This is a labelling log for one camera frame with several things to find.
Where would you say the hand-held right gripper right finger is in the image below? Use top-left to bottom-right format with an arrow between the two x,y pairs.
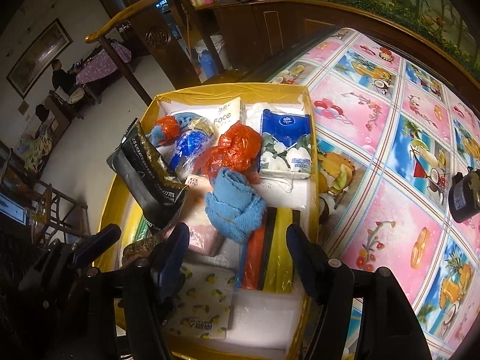
286,223 -> 432,360

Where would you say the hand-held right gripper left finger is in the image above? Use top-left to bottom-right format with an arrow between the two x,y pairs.
86,223 -> 192,360

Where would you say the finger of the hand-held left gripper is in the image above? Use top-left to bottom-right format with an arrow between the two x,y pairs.
73,224 -> 122,267

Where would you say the pink tissue pack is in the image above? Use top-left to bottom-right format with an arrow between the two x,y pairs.
185,221 -> 226,257

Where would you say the yellow green black sponge pack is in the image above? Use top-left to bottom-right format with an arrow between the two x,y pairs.
240,206 -> 301,293

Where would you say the lemon print tissue pack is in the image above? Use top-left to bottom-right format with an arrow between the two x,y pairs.
165,262 -> 235,342

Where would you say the black packet with gold trim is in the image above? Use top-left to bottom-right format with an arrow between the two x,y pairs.
107,119 -> 190,233

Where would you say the blue knit towel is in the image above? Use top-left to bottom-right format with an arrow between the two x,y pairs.
204,168 -> 269,244

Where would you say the blue clear plastic tissue packet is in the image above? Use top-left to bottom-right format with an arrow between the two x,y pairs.
170,118 -> 216,181

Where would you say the orange plastic bag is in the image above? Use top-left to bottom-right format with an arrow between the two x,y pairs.
199,123 -> 261,184

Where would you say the blue floral tissue pack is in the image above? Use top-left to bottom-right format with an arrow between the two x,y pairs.
259,109 -> 314,180

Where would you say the orange mesh bag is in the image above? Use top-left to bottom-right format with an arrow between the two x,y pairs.
148,115 -> 184,147

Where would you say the blue plush cloth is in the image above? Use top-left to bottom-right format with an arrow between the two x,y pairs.
150,112 -> 196,145

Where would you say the white face towel pack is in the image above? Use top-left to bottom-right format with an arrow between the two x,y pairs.
165,97 -> 246,136

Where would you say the yellow cardboard box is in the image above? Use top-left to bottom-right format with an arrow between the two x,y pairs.
92,82 -> 323,360

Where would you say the plain wooden chair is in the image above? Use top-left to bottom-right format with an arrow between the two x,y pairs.
34,180 -> 91,241

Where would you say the dark cylindrical motor with shaft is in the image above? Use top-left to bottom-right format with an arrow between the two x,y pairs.
448,169 -> 480,224

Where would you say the purple floral tablecloth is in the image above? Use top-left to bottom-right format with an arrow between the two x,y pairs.
75,41 -> 132,94

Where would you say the blue plastic bottle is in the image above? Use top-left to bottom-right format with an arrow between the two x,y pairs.
200,52 -> 218,81

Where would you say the white plastic bucket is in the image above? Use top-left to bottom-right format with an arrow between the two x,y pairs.
195,35 -> 235,72

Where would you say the carved wooden chair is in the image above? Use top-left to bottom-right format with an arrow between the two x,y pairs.
84,0 -> 211,109

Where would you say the dark wooden sideboard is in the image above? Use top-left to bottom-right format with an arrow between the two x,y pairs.
161,0 -> 480,94

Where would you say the framed wall painting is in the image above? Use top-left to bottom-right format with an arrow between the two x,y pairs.
5,18 -> 74,90

